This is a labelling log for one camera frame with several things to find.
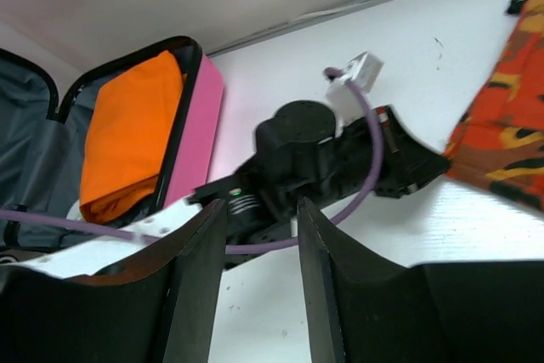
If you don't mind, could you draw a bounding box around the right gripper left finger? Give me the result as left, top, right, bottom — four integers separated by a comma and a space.
1, 201, 227, 362

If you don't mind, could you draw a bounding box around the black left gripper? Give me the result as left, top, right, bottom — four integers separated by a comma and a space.
188, 100, 450, 246

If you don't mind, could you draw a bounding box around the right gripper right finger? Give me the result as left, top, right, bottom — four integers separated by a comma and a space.
297, 200, 543, 362

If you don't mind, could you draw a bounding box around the orange camouflage cloth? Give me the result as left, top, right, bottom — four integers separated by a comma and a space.
444, 0, 543, 210

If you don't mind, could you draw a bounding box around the pink hard-shell suitcase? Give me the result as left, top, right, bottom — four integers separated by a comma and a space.
1, 36, 224, 228

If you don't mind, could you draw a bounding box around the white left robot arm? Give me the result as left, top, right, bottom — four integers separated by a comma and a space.
31, 100, 450, 278

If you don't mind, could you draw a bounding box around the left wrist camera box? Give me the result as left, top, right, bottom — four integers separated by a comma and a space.
324, 52, 383, 124

